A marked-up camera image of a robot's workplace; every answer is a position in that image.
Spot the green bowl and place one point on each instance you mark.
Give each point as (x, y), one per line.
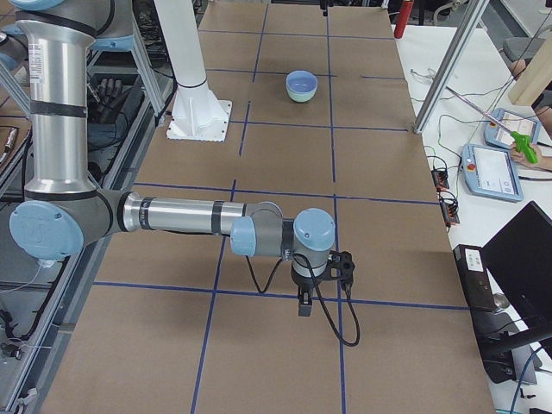
(301, 96)

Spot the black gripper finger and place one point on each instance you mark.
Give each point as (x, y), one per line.
(304, 303)
(324, 8)

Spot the green handled grabber tool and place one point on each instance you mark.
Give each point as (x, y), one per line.
(522, 142)

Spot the orange black connector board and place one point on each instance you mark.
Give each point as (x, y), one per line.
(448, 203)
(439, 172)

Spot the person hand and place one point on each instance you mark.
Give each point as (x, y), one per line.
(544, 161)

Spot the far orange black connector board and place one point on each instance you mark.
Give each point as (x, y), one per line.
(439, 172)

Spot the black monitor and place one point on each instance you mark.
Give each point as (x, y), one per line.
(519, 259)

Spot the blue teach pendant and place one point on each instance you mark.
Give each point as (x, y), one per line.
(525, 125)
(489, 172)

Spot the red bottle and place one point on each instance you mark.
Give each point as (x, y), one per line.
(403, 18)

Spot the black mini computer box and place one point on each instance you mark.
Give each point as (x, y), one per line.
(487, 308)

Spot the near blue teach pendant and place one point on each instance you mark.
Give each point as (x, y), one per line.
(489, 172)

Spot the near orange black connector board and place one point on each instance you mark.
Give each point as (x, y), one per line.
(448, 203)

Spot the aluminium frame post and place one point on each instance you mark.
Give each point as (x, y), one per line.
(458, 44)

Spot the wooden beam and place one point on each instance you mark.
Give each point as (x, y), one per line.
(532, 75)

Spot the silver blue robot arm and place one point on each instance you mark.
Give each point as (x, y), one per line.
(63, 211)

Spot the brown paper table cover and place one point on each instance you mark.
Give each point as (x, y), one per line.
(179, 324)

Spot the far blue teach pendant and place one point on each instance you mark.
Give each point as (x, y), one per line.
(525, 125)

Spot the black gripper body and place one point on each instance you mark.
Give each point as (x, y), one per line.
(303, 285)

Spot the blue bowl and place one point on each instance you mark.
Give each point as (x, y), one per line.
(301, 80)

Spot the white pedestal column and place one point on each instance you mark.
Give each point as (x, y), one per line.
(197, 114)

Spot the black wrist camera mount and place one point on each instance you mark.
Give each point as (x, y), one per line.
(340, 267)

